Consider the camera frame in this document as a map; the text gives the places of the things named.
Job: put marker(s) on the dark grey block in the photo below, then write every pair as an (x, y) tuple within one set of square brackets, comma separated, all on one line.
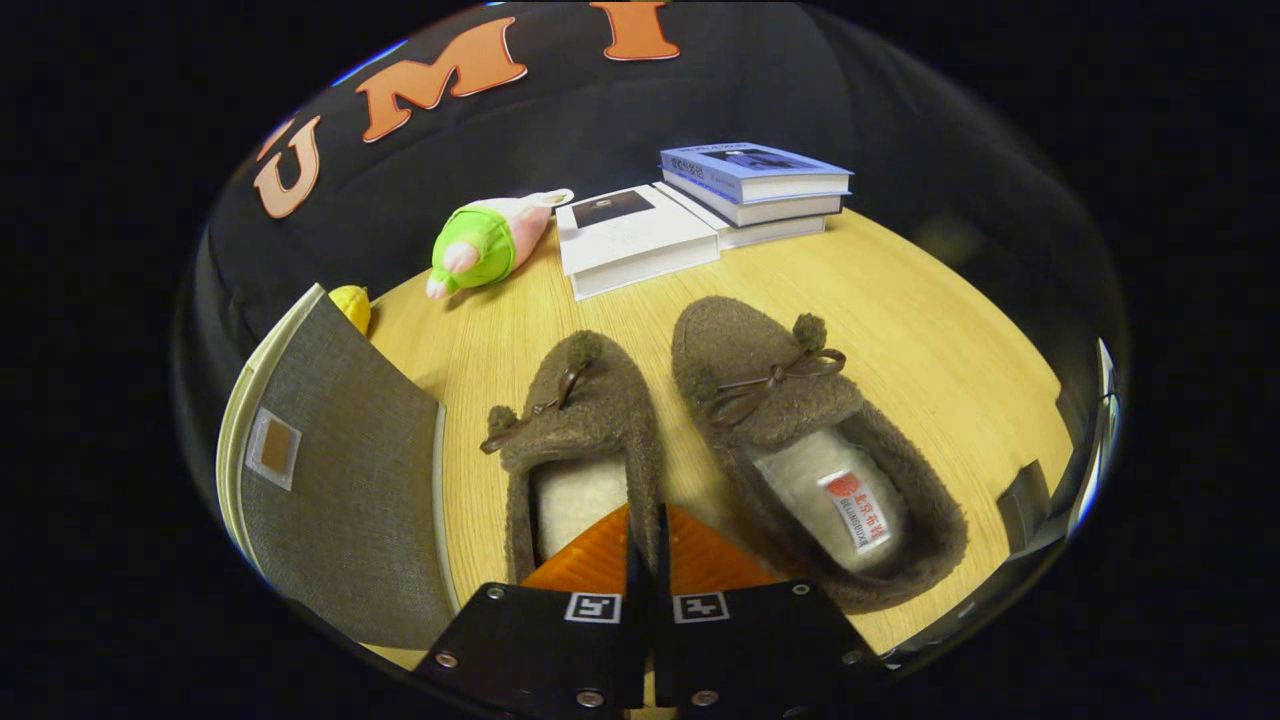
[(1022, 505)]

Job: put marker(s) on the grey fabric storage box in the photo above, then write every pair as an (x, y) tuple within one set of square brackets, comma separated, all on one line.
[(350, 500)]

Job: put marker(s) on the plain white book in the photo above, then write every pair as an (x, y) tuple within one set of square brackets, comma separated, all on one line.
[(770, 235)]

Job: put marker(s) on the yellow plush toy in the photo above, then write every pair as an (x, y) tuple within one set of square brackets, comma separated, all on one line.
[(352, 305)]

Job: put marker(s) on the brown fuzzy slipper shoe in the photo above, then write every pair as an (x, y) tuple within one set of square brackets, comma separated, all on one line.
[(580, 400), (750, 350)]

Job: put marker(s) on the blue-edged book with white pages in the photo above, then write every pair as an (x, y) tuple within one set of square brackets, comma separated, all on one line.
[(790, 210)]

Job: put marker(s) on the pink and green plush toy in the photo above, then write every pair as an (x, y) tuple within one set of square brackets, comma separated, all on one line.
[(480, 245)]

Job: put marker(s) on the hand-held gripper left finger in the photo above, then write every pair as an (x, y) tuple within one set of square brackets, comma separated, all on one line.
[(540, 650)]

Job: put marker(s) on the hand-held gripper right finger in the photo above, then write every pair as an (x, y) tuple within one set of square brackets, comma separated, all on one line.
[(760, 650)]

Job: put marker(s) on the black backdrop cloth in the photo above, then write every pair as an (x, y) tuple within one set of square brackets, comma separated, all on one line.
[(800, 100)]

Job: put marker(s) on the blue cover book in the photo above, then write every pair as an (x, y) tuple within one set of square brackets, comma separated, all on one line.
[(750, 160)]

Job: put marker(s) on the white book with dark portrait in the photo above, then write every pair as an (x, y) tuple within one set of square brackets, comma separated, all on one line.
[(630, 240)]

